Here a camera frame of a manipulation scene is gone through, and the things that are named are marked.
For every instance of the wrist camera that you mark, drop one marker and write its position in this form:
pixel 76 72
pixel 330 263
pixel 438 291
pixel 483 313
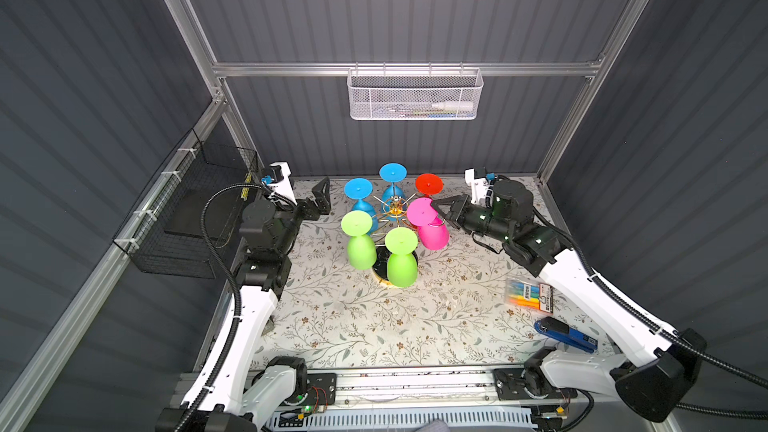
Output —
pixel 276 176
pixel 480 182

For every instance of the magenta wine glass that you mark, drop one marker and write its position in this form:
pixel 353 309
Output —
pixel 431 229

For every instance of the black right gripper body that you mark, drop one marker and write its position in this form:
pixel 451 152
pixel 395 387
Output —
pixel 462 213

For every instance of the blue stapler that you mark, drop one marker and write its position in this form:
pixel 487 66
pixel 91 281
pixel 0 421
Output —
pixel 562 332

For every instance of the gold wine glass rack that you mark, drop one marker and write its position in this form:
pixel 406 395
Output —
pixel 397 217

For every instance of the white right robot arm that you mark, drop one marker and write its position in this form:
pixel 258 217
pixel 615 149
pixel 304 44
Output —
pixel 654 366

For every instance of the floral table mat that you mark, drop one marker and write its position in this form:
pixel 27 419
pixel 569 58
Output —
pixel 335 316

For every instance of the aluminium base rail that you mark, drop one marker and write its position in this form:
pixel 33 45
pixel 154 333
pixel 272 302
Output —
pixel 463 398

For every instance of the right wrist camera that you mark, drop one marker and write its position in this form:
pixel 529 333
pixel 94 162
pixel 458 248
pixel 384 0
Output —
pixel 480 182

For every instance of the blue wine glass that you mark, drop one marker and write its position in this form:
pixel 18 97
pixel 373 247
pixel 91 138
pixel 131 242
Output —
pixel 358 190
pixel 392 173

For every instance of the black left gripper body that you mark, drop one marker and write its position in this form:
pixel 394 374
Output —
pixel 309 209

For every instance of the white wire mesh basket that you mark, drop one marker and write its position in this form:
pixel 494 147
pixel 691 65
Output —
pixel 389 94

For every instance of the white tube in basket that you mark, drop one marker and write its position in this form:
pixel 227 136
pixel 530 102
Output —
pixel 454 106

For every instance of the black wire basket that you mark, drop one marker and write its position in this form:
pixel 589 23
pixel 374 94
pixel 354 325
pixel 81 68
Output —
pixel 164 234

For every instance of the back blue wine glass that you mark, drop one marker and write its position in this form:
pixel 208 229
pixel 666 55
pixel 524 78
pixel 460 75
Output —
pixel 392 173

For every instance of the pack of coloured markers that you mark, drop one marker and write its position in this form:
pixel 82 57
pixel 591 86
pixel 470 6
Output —
pixel 539 297

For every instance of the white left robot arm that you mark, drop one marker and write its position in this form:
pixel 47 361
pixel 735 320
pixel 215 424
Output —
pixel 252 312

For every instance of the left blue wine glass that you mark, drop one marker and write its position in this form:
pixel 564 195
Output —
pixel 358 190

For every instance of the red wine glass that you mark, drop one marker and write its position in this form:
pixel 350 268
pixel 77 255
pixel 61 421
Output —
pixel 429 184

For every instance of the green wine glass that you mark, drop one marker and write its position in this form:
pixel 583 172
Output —
pixel 361 248
pixel 402 266

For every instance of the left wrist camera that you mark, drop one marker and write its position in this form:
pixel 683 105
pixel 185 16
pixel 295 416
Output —
pixel 276 176

